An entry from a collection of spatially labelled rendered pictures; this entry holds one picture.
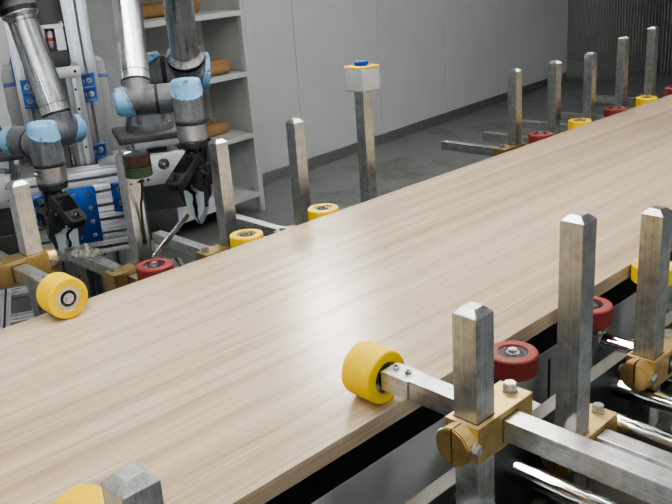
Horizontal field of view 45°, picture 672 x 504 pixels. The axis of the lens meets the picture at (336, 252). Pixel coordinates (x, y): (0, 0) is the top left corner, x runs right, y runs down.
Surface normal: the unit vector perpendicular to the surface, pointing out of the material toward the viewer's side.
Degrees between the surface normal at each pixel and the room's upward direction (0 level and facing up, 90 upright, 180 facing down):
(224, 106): 90
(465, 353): 90
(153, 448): 0
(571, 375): 90
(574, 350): 90
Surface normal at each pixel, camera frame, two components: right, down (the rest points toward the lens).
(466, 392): -0.72, 0.29
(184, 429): -0.07, -0.94
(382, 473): 0.69, 0.20
